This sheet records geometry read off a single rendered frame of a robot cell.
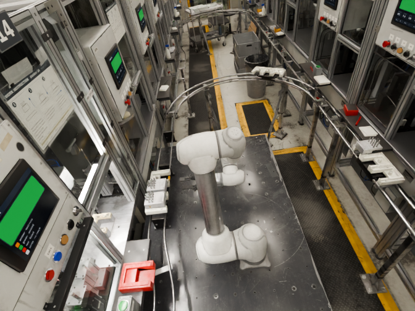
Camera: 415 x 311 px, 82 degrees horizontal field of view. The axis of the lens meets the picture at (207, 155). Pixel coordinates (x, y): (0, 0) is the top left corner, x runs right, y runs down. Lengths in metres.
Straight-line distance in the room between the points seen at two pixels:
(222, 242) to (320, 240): 1.32
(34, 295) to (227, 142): 0.82
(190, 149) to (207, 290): 0.84
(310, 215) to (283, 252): 1.04
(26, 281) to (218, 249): 0.83
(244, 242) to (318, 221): 1.34
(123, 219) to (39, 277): 0.78
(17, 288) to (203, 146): 0.75
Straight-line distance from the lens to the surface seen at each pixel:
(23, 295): 0.92
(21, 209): 0.85
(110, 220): 1.64
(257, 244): 1.37
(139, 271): 1.42
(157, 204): 1.60
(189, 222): 1.76
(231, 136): 1.04
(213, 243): 1.34
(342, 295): 2.34
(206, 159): 1.07
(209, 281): 1.56
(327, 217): 2.64
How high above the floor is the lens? 2.15
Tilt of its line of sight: 43 degrees down
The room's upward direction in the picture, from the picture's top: 10 degrees counter-clockwise
